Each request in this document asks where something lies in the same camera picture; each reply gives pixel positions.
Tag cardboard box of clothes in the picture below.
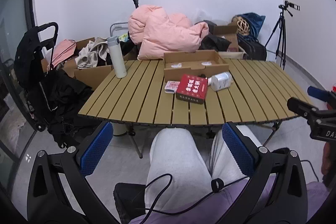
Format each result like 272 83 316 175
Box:
42 38 139 90

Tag pink cloth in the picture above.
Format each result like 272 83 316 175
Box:
50 39 76 67

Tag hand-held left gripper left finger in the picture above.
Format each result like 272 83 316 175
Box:
26 121 116 224

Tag open cardboard box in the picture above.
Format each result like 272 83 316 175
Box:
213 25 239 52

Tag pink puffy jacket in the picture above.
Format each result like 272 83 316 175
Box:
128 5 210 61

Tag camera on tripod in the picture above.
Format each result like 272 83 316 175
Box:
278 0 301 17

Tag beige clothes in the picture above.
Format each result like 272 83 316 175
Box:
75 37 112 69

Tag black suitcase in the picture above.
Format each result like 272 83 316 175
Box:
238 34 267 61

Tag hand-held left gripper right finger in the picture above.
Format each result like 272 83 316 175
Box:
222 121 309 224

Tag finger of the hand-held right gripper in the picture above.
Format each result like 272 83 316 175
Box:
287 97 319 122
307 86 336 105

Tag pink tissue packet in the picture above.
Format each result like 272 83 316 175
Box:
164 80 181 94

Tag dark bag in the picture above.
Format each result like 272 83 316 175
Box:
194 20 226 30

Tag grey metal frame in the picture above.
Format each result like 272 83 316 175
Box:
110 21 130 39

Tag person's leg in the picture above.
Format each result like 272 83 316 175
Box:
210 124 263 182
144 128 213 216

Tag purple garment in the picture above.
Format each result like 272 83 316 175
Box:
129 177 331 224

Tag thin black cable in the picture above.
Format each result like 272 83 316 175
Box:
301 160 319 182

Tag black jacket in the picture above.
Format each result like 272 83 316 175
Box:
201 34 232 51

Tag white thermos bottle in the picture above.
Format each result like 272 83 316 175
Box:
107 36 128 79

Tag white plastic jar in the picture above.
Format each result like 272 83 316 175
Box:
207 72 234 92

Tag black clothing pile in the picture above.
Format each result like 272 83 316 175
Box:
47 69 95 148

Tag blue bag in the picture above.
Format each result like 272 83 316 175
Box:
232 13 265 38

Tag slatted wooden folding table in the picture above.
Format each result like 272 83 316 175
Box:
78 58 315 159

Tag person's right leg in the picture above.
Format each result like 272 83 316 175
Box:
210 124 263 182

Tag woven bamboo basket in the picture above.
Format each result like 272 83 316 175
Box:
238 17 251 35

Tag person's left leg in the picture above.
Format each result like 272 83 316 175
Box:
144 128 213 216

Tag black tripod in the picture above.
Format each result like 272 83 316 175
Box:
265 13 288 69

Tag red cardboard box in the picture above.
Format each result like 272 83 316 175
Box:
175 74 209 104

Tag shallow cardboard tray box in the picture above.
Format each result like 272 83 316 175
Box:
163 50 230 83

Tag glass sliding door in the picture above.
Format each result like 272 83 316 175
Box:
0 0 37 188

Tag person's right hand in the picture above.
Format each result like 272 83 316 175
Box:
322 141 336 176

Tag beige cloth bag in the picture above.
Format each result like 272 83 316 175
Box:
218 51 248 60

